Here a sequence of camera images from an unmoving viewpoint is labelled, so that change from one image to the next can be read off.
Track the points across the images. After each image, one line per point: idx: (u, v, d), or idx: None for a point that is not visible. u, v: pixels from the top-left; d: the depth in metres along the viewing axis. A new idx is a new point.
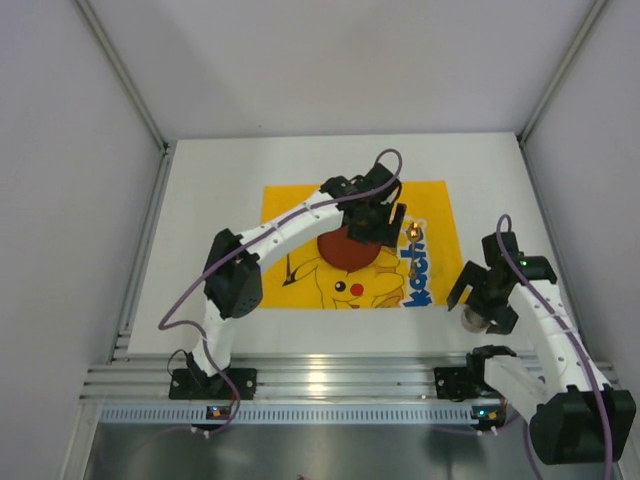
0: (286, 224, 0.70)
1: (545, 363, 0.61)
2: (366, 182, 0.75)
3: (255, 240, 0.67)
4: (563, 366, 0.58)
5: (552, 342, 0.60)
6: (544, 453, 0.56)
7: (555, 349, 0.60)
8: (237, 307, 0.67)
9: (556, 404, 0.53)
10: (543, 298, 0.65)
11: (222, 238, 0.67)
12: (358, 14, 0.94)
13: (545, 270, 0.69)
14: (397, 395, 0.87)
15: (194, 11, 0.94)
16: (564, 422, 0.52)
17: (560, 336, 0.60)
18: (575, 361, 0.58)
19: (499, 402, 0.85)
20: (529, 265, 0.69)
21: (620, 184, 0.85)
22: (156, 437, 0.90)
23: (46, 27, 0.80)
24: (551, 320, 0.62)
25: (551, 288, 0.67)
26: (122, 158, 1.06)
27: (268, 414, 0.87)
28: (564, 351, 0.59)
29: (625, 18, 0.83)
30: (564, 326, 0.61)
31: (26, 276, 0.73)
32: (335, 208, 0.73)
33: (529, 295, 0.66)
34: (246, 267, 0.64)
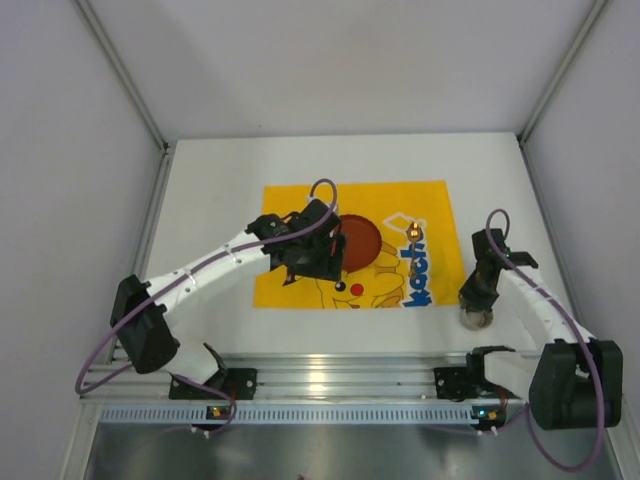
0: (201, 270, 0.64)
1: (536, 332, 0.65)
2: (302, 221, 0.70)
3: (162, 289, 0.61)
4: (550, 326, 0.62)
5: (537, 309, 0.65)
6: (543, 417, 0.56)
7: (541, 315, 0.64)
8: (145, 364, 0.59)
9: (546, 356, 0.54)
10: (527, 277, 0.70)
11: (126, 286, 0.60)
12: (355, 14, 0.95)
13: (526, 258, 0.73)
14: (397, 395, 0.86)
15: (194, 12, 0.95)
16: (557, 373, 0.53)
17: (543, 302, 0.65)
18: (558, 320, 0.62)
19: (499, 402, 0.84)
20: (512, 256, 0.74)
21: (620, 181, 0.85)
22: (156, 436, 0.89)
23: (46, 29, 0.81)
24: (534, 292, 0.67)
25: (534, 270, 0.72)
26: (122, 159, 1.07)
27: (267, 414, 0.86)
28: (549, 315, 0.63)
29: (624, 16, 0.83)
30: (545, 294, 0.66)
31: (26, 273, 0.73)
32: (260, 251, 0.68)
33: (514, 277, 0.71)
34: (150, 320, 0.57)
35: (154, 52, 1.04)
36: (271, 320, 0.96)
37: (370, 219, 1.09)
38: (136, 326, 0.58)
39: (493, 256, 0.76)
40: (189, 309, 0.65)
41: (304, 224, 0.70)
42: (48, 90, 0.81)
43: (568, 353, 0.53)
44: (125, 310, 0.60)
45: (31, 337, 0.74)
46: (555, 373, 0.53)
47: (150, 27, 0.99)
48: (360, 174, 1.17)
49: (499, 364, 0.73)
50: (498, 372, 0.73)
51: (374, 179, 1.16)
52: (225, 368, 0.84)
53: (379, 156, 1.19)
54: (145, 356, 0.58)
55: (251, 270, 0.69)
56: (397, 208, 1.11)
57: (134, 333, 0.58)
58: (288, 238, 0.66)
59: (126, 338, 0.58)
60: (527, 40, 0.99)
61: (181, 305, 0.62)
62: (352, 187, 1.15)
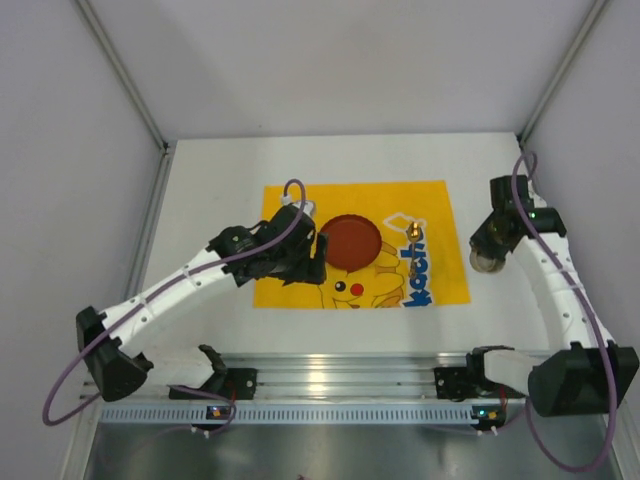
0: (156, 298, 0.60)
1: (550, 319, 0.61)
2: (268, 231, 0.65)
3: (116, 323, 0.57)
4: (568, 322, 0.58)
5: (557, 298, 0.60)
6: (542, 405, 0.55)
7: (560, 306, 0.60)
8: (113, 394, 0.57)
9: (558, 360, 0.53)
10: (551, 252, 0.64)
11: (83, 319, 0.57)
12: (355, 14, 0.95)
13: (554, 223, 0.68)
14: (397, 395, 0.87)
15: (194, 12, 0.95)
16: (567, 378, 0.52)
17: (567, 292, 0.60)
18: (580, 317, 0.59)
19: (498, 402, 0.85)
20: (538, 217, 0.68)
21: (620, 182, 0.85)
22: (156, 437, 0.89)
23: (46, 29, 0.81)
24: (558, 275, 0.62)
25: (560, 241, 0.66)
26: (122, 159, 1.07)
27: (268, 414, 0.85)
28: (569, 308, 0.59)
29: (624, 17, 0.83)
30: (571, 281, 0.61)
31: (26, 273, 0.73)
32: (221, 270, 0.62)
33: (536, 249, 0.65)
34: (106, 357, 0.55)
35: (154, 52, 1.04)
36: (271, 320, 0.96)
37: (370, 219, 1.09)
38: (93, 359, 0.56)
39: (515, 212, 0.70)
40: (150, 336, 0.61)
41: (272, 235, 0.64)
42: (48, 89, 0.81)
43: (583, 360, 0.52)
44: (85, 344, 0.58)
45: (31, 337, 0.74)
46: (565, 378, 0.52)
47: (150, 28, 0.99)
48: (360, 174, 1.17)
49: (500, 360, 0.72)
50: (499, 368, 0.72)
51: (373, 179, 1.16)
52: (225, 368, 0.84)
53: (379, 156, 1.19)
54: (108, 387, 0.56)
55: (216, 290, 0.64)
56: (397, 208, 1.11)
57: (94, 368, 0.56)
58: (253, 253, 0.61)
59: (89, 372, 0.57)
60: (527, 40, 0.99)
61: (138, 337, 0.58)
62: (352, 186, 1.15)
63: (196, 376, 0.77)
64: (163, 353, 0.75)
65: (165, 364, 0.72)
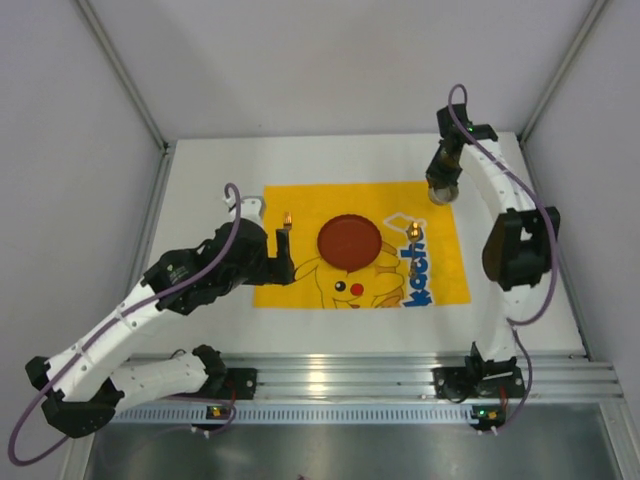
0: (94, 345, 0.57)
1: (492, 201, 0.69)
2: (207, 251, 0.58)
3: (56, 378, 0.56)
4: (503, 196, 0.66)
5: (494, 182, 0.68)
6: (495, 273, 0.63)
7: (496, 187, 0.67)
8: (79, 432, 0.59)
9: (498, 224, 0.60)
10: (487, 151, 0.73)
11: (29, 371, 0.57)
12: (355, 14, 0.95)
13: (488, 133, 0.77)
14: (398, 395, 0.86)
15: (194, 12, 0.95)
16: (507, 236, 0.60)
17: (500, 176, 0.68)
18: (512, 191, 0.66)
19: (499, 402, 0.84)
20: (475, 130, 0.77)
21: (620, 182, 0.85)
22: (156, 437, 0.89)
23: (47, 28, 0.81)
24: (493, 165, 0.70)
25: (494, 143, 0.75)
26: (123, 158, 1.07)
27: (268, 414, 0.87)
28: (503, 187, 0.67)
29: (624, 17, 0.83)
30: (503, 168, 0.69)
31: (27, 273, 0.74)
32: (155, 306, 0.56)
33: (475, 151, 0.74)
34: (53, 407, 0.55)
35: (155, 53, 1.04)
36: (272, 320, 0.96)
37: (370, 219, 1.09)
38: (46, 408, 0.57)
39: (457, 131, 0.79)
40: (101, 378, 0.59)
41: (212, 256, 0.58)
42: (47, 89, 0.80)
43: (516, 218, 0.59)
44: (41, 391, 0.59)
45: (32, 337, 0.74)
46: (506, 237, 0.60)
47: (150, 28, 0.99)
48: (360, 174, 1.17)
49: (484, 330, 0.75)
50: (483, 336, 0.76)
51: (373, 179, 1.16)
52: (225, 372, 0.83)
53: (379, 156, 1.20)
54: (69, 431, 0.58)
55: (160, 324, 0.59)
56: (397, 208, 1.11)
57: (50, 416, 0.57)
58: (186, 283, 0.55)
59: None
60: (527, 40, 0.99)
61: (83, 385, 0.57)
62: (352, 186, 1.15)
63: (187, 385, 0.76)
64: (136, 370, 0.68)
65: (144, 386, 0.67)
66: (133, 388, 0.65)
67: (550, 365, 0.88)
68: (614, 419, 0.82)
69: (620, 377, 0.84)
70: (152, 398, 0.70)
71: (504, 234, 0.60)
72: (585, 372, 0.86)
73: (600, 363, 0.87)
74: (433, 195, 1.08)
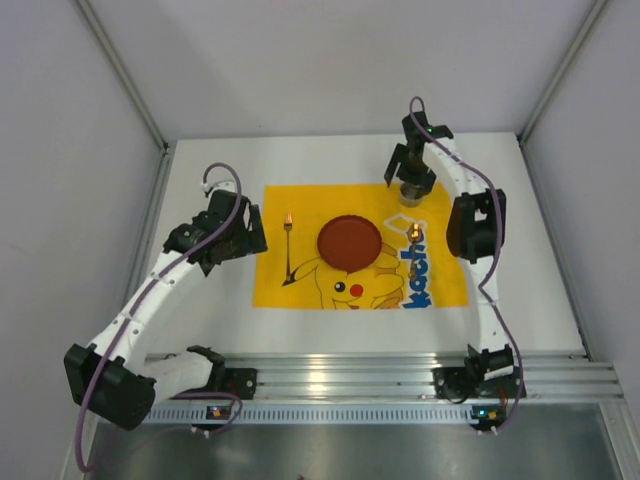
0: (140, 309, 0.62)
1: (451, 188, 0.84)
2: (211, 218, 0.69)
3: (110, 346, 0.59)
4: (459, 184, 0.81)
5: (450, 172, 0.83)
6: (457, 250, 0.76)
7: (453, 177, 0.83)
8: (134, 408, 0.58)
9: (455, 207, 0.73)
10: (444, 147, 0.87)
11: (71, 360, 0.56)
12: (356, 15, 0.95)
13: (444, 131, 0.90)
14: (398, 395, 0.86)
15: (195, 13, 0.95)
16: (463, 216, 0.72)
17: (455, 167, 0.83)
18: (466, 179, 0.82)
19: (498, 402, 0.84)
20: (434, 131, 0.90)
21: (619, 183, 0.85)
22: (157, 438, 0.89)
23: (46, 29, 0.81)
24: (449, 158, 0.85)
25: (451, 141, 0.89)
26: (123, 159, 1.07)
27: (268, 414, 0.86)
28: (459, 176, 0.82)
29: (624, 17, 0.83)
30: (458, 160, 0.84)
31: (28, 273, 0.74)
32: (187, 263, 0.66)
33: (434, 148, 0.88)
34: (117, 375, 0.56)
35: (155, 53, 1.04)
36: (272, 320, 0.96)
37: (370, 220, 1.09)
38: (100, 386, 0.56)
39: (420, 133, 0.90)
40: (145, 346, 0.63)
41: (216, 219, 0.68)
42: (47, 90, 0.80)
43: (467, 199, 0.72)
44: (85, 379, 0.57)
45: (33, 337, 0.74)
46: (462, 217, 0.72)
47: (150, 28, 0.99)
48: (360, 174, 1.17)
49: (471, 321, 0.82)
50: (474, 329, 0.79)
51: (373, 179, 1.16)
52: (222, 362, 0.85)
53: (379, 156, 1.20)
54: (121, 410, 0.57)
55: (191, 282, 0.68)
56: (397, 208, 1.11)
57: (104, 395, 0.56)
58: (210, 241, 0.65)
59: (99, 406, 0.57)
60: (527, 41, 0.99)
61: (136, 349, 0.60)
62: (352, 187, 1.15)
63: (199, 377, 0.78)
64: (155, 366, 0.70)
65: (168, 374, 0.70)
66: (158, 375, 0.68)
67: (550, 367, 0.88)
68: (614, 419, 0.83)
69: (620, 377, 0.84)
70: (173, 392, 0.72)
71: (460, 214, 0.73)
72: (585, 371, 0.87)
73: (600, 363, 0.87)
74: (402, 197, 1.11)
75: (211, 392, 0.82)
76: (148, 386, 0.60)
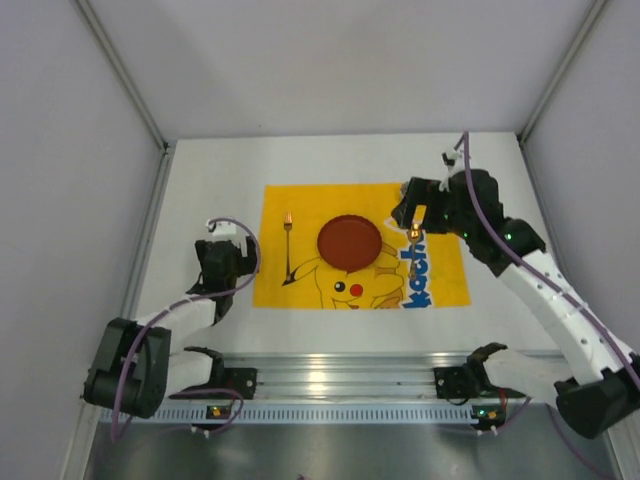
0: (176, 308, 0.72)
1: (566, 347, 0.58)
2: (218, 274, 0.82)
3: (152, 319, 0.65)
4: (589, 348, 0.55)
5: (569, 325, 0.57)
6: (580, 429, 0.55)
7: (574, 333, 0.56)
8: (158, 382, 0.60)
9: (595, 393, 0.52)
10: (543, 275, 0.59)
11: (114, 328, 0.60)
12: (356, 14, 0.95)
13: (531, 238, 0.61)
14: (397, 394, 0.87)
15: (194, 12, 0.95)
16: (607, 410, 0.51)
17: (575, 316, 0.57)
18: (596, 339, 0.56)
19: (498, 402, 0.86)
20: (514, 237, 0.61)
21: (619, 183, 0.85)
22: (157, 436, 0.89)
23: (46, 30, 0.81)
24: (560, 299, 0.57)
25: (545, 257, 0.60)
26: (123, 160, 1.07)
27: (268, 414, 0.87)
28: (583, 332, 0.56)
29: (625, 17, 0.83)
30: (575, 302, 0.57)
31: (27, 273, 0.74)
32: (207, 303, 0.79)
33: (528, 276, 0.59)
34: (157, 337, 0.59)
35: (154, 53, 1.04)
36: (272, 321, 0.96)
37: (370, 219, 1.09)
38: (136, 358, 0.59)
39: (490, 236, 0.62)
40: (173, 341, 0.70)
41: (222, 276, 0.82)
42: (47, 90, 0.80)
43: (617, 385, 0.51)
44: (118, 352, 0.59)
45: (32, 337, 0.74)
46: (607, 410, 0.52)
47: (150, 28, 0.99)
48: (360, 174, 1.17)
49: (503, 369, 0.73)
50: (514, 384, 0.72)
51: (373, 179, 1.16)
52: (222, 358, 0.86)
53: (379, 156, 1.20)
54: (150, 383, 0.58)
55: (206, 314, 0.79)
56: (397, 208, 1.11)
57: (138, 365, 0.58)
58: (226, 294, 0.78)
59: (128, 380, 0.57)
60: (527, 41, 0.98)
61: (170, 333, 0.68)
62: (352, 187, 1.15)
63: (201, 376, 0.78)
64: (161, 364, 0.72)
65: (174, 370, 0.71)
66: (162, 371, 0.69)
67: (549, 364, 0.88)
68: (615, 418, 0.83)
69: None
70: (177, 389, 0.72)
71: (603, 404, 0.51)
72: None
73: None
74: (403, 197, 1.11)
75: (212, 388, 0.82)
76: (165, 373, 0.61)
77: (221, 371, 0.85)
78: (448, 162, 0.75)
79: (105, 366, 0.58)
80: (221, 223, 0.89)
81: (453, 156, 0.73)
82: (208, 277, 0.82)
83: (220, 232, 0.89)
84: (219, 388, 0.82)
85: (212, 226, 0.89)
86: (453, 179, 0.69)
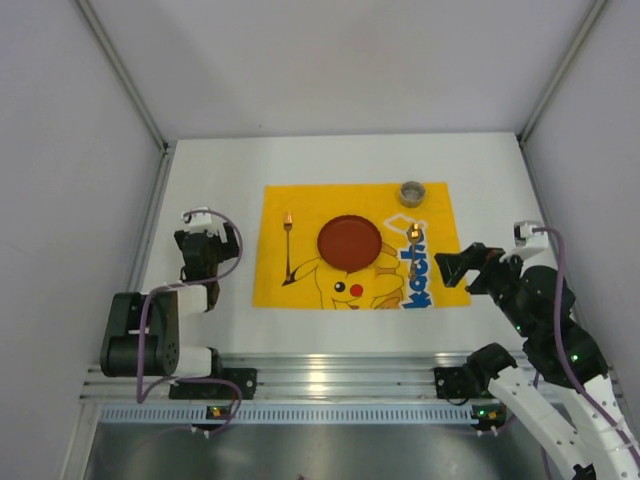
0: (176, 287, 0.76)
1: (600, 469, 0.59)
2: (200, 263, 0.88)
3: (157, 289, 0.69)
4: None
5: (613, 457, 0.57)
6: None
7: (616, 465, 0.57)
8: (171, 340, 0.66)
9: None
10: (601, 406, 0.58)
11: (123, 299, 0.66)
12: (356, 14, 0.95)
13: (596, 363, 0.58)
14: (398, 394, 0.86)
15: (193, 12, 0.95)
16: None
17: (622, 450, 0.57)
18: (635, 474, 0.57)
19: (498, 402, 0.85)
20: (579, 361, 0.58)
21: (619, 183, 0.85)
22: (157, 437, 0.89)
23: (46, 29, 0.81)
24: (612, 432, 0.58)
25: (605, 384, 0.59)
26: (123, 160, 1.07)
27: (268, 414, 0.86)
28: (625, 465, 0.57)
29: (626, 17, 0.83)
30: (626, 438, 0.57)
31: (27, 272, 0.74)
32: (202, 289, 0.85)
33: (584, 402, 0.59)
34: (163, 298, 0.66)
35: (154, 53, 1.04)
36: (272, 321, 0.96)
37: (370, 220, 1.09)
38: (148, 321, 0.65)
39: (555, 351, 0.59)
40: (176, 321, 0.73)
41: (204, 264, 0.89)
42: (47, 89, 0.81)
43: None
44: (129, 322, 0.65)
45: (32, 337, 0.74)
46: None
47: (150, 28, 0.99)
48: (359, 174, 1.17)
49: (514, 400, 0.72)
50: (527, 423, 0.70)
51: (374, 180, 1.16)
52: (217, 355, 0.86)
53: (379, 156, 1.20)
54: (164, 337, 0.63)
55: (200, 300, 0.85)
56: (397, 208, 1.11)
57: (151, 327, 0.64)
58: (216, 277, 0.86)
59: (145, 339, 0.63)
60: (528, 42, 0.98)
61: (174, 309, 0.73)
62: (352, 187, 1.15)
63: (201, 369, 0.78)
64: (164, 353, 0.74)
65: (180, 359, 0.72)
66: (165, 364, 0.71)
67: None
68: None
69: (621, 377, 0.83)
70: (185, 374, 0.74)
71: None
72: None
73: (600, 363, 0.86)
74: (404, 197, 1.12)
75: (213, 378, 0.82)
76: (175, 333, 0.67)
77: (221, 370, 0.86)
78: (519, 237, 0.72)
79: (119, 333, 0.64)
80: (197, 215, 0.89)
81: (527, 236, 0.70)
82: (192, 269, 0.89)
83: (197, 225, 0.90)
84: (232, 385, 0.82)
85: (188, 218, 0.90)
86: (525, 279, 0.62)
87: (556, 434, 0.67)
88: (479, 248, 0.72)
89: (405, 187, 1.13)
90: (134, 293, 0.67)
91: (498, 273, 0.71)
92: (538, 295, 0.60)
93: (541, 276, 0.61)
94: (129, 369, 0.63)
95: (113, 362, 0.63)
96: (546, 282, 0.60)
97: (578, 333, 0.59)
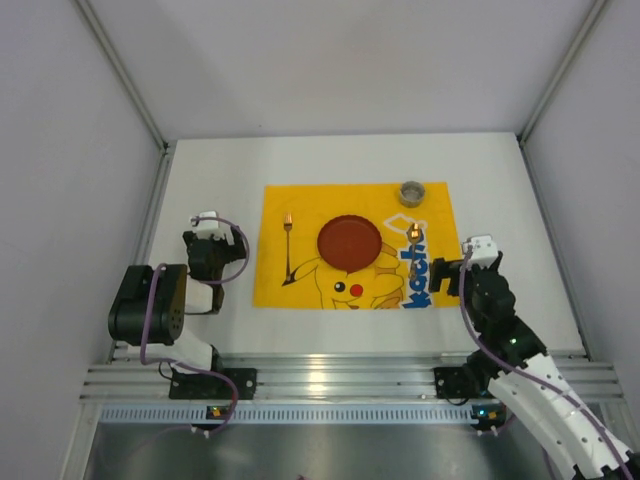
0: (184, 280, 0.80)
1: (569, 444, 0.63)
2: (206, 269, 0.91)
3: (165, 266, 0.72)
4: (590, 446, 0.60)
5: (570, 423, 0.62)
6: None
7: (576, 432, 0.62)
8: (178, 309, 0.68)
9: None
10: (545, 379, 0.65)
11: (135, 268, 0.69)
12: (356, 14, 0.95)
13: (533, 343, 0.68)
14: (398, 394, 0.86)
15: (193, 12, 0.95)
16: None
17: (576, 414, 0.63)
18: (596, 437, 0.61)
19: (498, 402, 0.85)
20: (518, 343, 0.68)
21: (619, 183, 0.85)
22: (157, 437, 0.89)
23: (45, 28, 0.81)
24: (562, 400, 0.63)
25: (547, 360, 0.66)
26: (123, 160, 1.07)
27: (268, 414, 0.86)
28: (585, 431, 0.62)
29: (626, 16, 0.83)
30: (576, 403, 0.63)
31: (27, 272, 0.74)
32: (208, 290, 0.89)
33: (531, 381, 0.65)
34: (175, 268, 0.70)
35: (154, 53, 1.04)
36: (271, 321, 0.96)
37: (371, 220, 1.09)
38: (158, 288, 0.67)
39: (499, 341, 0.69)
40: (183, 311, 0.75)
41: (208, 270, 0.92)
42: (46, 89, 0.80)
43: None
44: (139, 286, 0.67)
45: (32, 337, 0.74)
46: None
47: (150, 28, 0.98)
48: (360, 174, 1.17)
49: (514, 400, 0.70)
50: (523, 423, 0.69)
51: (374, 180, 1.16)
52: (214, 353, 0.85)
53: (379, 156, 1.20)
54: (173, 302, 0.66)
55: (206, 302, 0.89)
56: (397, 208, 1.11)
57: (160, 293, 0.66)
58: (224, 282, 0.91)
59: (154, 303, 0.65)
60: (528, 42, 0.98)
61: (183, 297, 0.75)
62: (352, 187, 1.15)
63: (198, 366, 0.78)
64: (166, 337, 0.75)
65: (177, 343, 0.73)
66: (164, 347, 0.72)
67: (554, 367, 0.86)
68: (614, 419, 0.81)
69: (620, 377, 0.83)
70: (183, 360, 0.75)
71: None
72: (587, 372, 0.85)
73: (600, 363, 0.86)
74: (405, 197, 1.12)
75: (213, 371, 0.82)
76: (182, 304, 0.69)
77: (221, 368, 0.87)
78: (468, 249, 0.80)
79: (129, 296, 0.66)
80: (202, 221, 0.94)
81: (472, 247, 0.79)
82: (197, 274, 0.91)
83: (203, 229, 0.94)
84: (237, 392, 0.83)
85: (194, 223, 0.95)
86: (477, 283, 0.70)
87: (557, 435, 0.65)
88: (439, 264, 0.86)
89: (405, 187, 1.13)
90: (146, 266, 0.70)
91: (458, 275, 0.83)
92: (486, 296, 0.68)
93: (491, 280, 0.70)
94: (134, 332, 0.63)
95: (120, 325, 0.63)
96: (493, 284, 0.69)
97: (522, 326, 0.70)
